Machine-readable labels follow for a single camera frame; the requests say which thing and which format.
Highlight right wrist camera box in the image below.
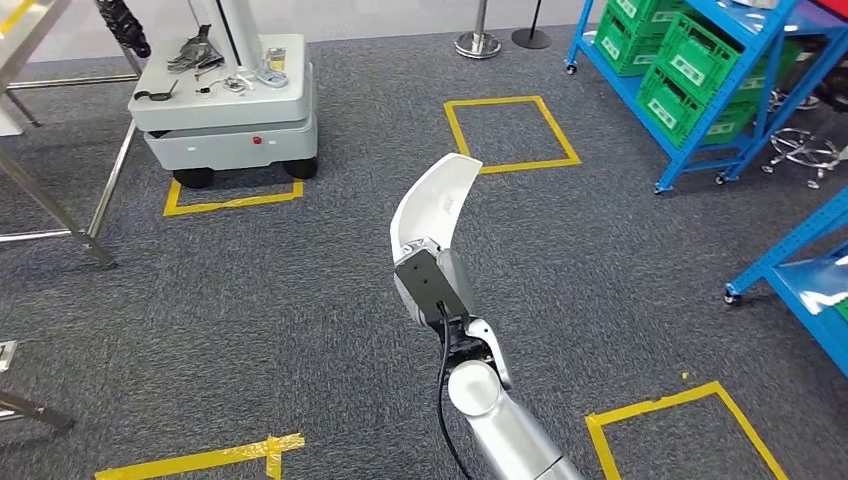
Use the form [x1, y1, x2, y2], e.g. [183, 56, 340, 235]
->
[394, 250, 472, 327]

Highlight black stool chrome base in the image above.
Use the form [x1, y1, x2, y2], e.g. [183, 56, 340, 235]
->
[760, 125, 844, 191]

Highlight white curved plastic part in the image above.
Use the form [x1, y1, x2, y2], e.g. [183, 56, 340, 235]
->
[389, 153, 484, 266]

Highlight green plastic crate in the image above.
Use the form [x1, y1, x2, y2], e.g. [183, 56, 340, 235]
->
[655, 13, 742, 107]
[609, 0, 687, 38]
[635, 66, 730, 150]
[594, 5, 667, 77]

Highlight yellow floor tape strip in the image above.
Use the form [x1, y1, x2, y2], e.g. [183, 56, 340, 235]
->
[94, 433, 306, 480]

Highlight steel table leg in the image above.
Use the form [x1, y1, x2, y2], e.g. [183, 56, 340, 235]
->
[0, 341, 75, 432]

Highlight black ribbed cable hose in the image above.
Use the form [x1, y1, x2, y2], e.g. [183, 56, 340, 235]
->
[95, 0, 152, 60]

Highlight steel workbench frame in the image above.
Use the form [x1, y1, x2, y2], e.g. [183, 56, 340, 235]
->
[0, 0, 144, 270]

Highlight small glass jar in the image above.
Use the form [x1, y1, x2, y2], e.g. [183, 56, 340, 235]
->
[263, 47, 291, 89]

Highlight black stanchion base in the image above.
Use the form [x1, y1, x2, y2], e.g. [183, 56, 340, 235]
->
[511, 0, 552, 51]

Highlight grey metal parts pile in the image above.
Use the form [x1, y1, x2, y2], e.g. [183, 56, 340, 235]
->
[166, 25, 225, 74]

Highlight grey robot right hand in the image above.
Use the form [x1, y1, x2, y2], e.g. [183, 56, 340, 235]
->
[399, 237, 477, 319]

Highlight black camera cable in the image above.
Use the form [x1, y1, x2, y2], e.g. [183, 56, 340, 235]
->
[435, 301, 475, 480]

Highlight yellow floor tape square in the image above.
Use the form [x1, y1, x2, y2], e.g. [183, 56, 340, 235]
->
[162, 177, 306, 218]
[584, 380, 790, 480]

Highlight chrome stanchion base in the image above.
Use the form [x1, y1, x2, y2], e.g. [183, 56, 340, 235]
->
[454, 0, 503, 60]

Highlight black curved tool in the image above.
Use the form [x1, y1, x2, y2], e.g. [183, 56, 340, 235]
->
[133, 79, 180, 103]

